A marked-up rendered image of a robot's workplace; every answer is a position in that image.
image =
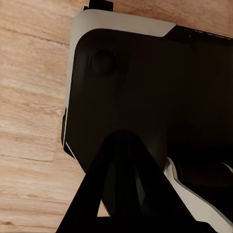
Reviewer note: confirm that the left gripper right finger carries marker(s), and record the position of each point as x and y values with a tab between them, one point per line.
169	213

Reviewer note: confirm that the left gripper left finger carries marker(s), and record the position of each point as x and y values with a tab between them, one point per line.
81	216

